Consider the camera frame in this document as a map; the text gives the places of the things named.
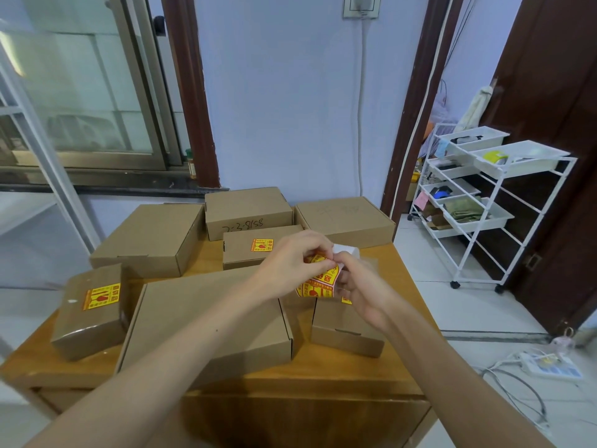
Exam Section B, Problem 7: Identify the person's left hand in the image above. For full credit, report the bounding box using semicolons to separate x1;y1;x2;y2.
254;230;335;306

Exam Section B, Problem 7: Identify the person's right hand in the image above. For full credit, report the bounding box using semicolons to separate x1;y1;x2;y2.
333;251;407;334

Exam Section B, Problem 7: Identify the roll of yellow red stickers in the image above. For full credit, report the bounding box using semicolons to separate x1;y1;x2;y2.
295;245;361;300

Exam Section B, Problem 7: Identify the small plain cardboard box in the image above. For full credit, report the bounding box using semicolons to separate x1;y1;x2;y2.
310;256;386;359

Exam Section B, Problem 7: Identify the tape-wrapped cardboard box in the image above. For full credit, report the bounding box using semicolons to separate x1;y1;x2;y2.
50;263;129;362

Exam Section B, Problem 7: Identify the person's right forearm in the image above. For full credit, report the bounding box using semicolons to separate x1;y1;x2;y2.
384;312;556;448

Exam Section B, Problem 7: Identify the person's left forearm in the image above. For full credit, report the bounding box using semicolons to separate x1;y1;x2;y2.
25;286;280;448

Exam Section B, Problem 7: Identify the folded green cloth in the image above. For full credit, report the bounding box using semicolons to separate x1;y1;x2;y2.
443;196;486;223

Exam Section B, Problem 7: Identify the wooden cabinet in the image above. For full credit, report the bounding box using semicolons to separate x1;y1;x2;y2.
0;242;439;448

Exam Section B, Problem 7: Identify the dark stone windowsill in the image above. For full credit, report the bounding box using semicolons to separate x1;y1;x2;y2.
0;166;229;197

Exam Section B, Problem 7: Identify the grey hanging garment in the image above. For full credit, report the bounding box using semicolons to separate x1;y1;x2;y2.
422;81;460;157

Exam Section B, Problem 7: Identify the small pink floor device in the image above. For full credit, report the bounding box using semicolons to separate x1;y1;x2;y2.
550;327;575;354

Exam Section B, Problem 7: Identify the white power strip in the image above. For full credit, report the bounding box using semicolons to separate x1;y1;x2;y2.
518;351;584;381

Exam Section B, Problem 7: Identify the white rolling tray cart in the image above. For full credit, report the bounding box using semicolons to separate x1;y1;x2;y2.
408;123;578;294

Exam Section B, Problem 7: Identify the white hanging cloth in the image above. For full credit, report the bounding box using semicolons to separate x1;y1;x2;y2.
459;86;494;134

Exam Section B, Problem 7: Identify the white metal shelf rack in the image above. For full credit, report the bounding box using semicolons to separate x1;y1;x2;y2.
0;41;101;294

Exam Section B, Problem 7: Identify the sliding glass window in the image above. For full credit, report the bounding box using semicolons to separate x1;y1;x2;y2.
0;0;185;172

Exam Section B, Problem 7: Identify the dark brown wooden door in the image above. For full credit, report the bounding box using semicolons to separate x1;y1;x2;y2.
480;0;597;337

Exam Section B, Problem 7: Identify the white power strip cable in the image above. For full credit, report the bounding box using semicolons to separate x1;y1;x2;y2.
484;352;521;371

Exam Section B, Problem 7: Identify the white plug with cable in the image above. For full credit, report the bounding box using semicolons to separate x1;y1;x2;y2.
352;0;376;197

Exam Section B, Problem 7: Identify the dark brown door frame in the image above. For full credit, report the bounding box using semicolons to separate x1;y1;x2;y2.
380;0;467;238

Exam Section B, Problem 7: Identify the thin white wall cable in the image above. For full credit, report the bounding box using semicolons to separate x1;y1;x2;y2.
389;0;456;222

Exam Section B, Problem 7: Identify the grey looped floor cable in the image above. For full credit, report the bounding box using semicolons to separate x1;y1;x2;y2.
480;367;549;427

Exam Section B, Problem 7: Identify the dark brown window post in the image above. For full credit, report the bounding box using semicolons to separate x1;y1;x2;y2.
160;0;221;190

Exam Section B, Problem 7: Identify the white wall socket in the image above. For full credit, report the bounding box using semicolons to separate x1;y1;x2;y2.
343;0;382;19

